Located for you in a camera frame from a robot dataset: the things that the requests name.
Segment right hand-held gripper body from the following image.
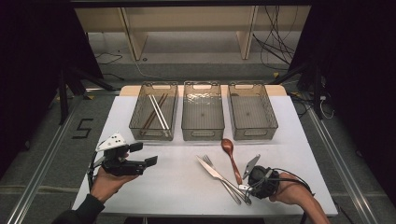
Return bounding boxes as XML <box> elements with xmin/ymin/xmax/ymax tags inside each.
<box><xmin>242</xmin><ymin>153</ymin><xmax>281</xmax><ymax>200</ymax></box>

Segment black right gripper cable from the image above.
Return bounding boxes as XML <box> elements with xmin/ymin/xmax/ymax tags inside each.
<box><xmin>246</xmin><ymin>167</ymin><xmax>316</xmax><ymax>224</ymax></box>

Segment black metal stand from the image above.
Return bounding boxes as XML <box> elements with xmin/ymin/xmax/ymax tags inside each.
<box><xmin>57</xmin><ymin>66</ymin><xmax>117</xmax><ymax>125</ymax></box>
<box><xmin>270</xmin><ymin>60</ymin><xmax>325</xmax><ymax>120</ymax></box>

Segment silver forks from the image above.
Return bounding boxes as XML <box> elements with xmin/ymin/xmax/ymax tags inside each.
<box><xmin>195</xmin><ymin>155</ymin><xmax>252</xmax><ymax>206</ymax></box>

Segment metal fork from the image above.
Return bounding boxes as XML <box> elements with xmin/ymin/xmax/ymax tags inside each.
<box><xmin>203</xmin><ymin>154</ymin><xmax>242</xmax><ymax>205</ymax></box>

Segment brown wooden spoon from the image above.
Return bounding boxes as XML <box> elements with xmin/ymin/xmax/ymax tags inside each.
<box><xmin>220</xmin><ymin>138</ymin><xmax>243</xmax><ymax>186</ymax></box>

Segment aluminium floor rail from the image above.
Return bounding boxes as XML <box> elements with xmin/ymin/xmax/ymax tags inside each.
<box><xmin>6</xmin><ymin>92</ymin><xmax>92</xmax><ymax>224</ymax></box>
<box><xmin>306</xmin><ymin>106</ymin><xmax>379</xmax><ymax>224</ymax></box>

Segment white chopstick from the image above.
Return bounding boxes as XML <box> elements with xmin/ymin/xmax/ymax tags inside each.
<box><xmin>151</xmin><ymin>93</ymin><xmax>172</xmax><ymax>132</ymax></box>
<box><xmin>148</xmin><ymin>94</ymin><xmax>168</xmax><ymax>131</ymax></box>

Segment transparent grey plastic bin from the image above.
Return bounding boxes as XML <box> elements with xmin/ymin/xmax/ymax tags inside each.
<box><xmin>128</xmin><ymin>81</ymin><xmax>179</xmax><ymax>142</ymax></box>
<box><xmin>181</xmin><ymin>80</ymin><xmax>226</xmax><ymax>142</ymax></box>
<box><xmin>227</xmin><ymin>81</ymin><xmax>279</xmax><ymax>141</ymax></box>

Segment person's right hand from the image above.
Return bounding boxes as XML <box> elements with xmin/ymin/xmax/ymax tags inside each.
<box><xmin>269</xmin><ymin>172</ymin><xmax>312</xmax><ymax>206</ymax></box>

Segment black curtain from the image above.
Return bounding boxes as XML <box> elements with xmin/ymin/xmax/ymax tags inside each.
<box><xmin>289</xmin><ymin>0</ymin><xmax>396</xmax><ymax>206</ymax></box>
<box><xmin>0</xmin><ymin>0</ymin><xmax>104</xmax><ymax>176</ymax></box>

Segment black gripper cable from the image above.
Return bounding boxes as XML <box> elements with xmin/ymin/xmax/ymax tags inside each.
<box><xmin>88</xmin><ymin>150</ymin><xmax>105</xmax><ymax>191</ymax></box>
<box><xmin>246</xmin><ymin>167</ymin><xmax>316</xmax><ymax>224</ymax></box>

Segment black cable bundle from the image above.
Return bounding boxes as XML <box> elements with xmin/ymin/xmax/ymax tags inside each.
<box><xmin>251</xmin><ymin>6</ymin><xmax>300</xmax><ymax>71</ymax></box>

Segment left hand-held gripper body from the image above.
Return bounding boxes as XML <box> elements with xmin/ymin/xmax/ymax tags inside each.
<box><xmin>95</xmin><ymin>132</ymin><xmax>148</xmax><ymax>177</ymax></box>

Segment white floor cable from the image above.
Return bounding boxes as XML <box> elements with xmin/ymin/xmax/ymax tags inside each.
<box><xmin>133</xmin><ymin>60</ymin><xmax>164</xmax><ymax>81</ymax></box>

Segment light wooden desk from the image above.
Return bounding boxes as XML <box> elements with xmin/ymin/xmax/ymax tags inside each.
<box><xmin>74</xmin><ymin>6</ymin><xmax>312</xmax><ymax>62</ymax></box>

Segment person's left hand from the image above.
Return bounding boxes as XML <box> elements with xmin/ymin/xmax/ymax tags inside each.
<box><xmin>90</xmin><ymin>166</ymin><xmax>139</xmax><ymax>203</ymax></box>

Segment white table cover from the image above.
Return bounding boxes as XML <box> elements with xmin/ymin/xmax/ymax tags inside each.
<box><xmin>70</xmin><ymin>94</ymin><xmax>339</xmax><ymax>217</ymax></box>

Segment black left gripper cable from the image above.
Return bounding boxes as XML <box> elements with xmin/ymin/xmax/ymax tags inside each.
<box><xmin>88</xmin><ymin>150</ymin><xmax>105</xmax><ymax>191</ymax></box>

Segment black floor cable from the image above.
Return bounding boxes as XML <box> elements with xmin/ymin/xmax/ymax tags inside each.
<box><xmin>94</xmin><ymin>50</ymin><xmax>125</xmax><ymax>81</ymax></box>

